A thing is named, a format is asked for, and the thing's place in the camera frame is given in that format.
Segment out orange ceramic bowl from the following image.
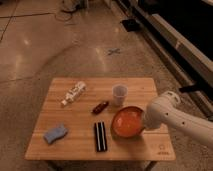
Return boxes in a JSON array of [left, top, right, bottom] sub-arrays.
[[111, 106, 145, 138]]

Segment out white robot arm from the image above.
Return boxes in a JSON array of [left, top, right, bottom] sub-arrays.
[[143, 91, 213, 150]]

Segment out translucent plastic cup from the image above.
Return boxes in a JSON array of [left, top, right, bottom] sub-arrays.
[[112, 84, 128, 106]]

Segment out dark red small object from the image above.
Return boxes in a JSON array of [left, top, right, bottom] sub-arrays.
[[92, 101, 109, 114]]

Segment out clear plastic bottle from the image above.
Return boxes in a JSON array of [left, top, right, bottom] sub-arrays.
[[61, 81, 86, 107]]

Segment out wooden folding table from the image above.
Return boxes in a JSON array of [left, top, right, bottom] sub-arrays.
[[25, 78, 175, 163]]

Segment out black white striped block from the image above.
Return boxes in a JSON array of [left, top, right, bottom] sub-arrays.
[[94, 122, 108, 152]]

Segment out black floor mat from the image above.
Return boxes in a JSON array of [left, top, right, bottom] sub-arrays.
[[121, 19, 140, 32]]

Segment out blue sponge cloth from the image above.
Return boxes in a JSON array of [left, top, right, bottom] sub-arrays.
[[44, 124, 68, 144]]

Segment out cables on floor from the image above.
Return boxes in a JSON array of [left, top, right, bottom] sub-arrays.
[[54, 0, 84, 26]]

